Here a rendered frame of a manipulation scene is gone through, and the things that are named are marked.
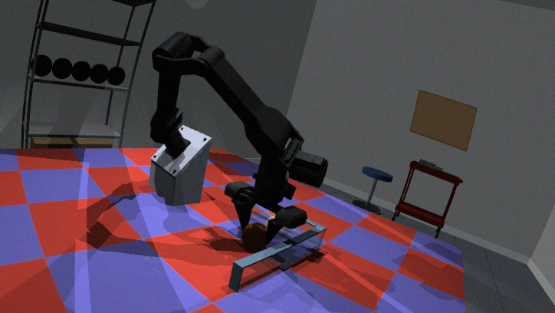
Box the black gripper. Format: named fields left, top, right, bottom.
left=224, top=169, right=307, bottom=245

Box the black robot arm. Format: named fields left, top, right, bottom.
left=150, top=31, right=329, bottom=188

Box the orange and dark brown ball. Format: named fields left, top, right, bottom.
left=241, top=222, right=267, bottom=250

